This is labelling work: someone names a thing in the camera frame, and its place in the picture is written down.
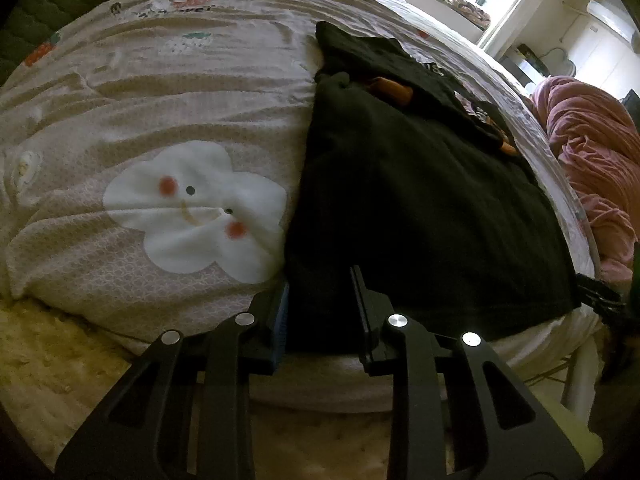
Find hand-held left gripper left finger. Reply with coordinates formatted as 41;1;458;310
52;282;291;480

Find clothes on windowsill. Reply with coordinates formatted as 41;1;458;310
415;0;493;31

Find printed pink bed quilt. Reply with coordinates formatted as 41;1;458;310
0;0;606;411

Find pink duvet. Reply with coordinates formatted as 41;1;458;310
530;75;640;281

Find black sweater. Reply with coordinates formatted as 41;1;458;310
282;20;583;356

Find pale green object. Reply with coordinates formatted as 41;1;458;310
540;395;606;466

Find white bed frame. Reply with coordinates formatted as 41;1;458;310
560;330;601;411

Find white air conditioner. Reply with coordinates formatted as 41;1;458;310
585;0;636;43

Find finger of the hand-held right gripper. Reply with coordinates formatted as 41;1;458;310
575;274;626;319

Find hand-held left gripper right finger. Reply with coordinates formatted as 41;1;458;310
350;265;586;480

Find green quilted headboard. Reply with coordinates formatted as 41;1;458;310
0;0;126;86

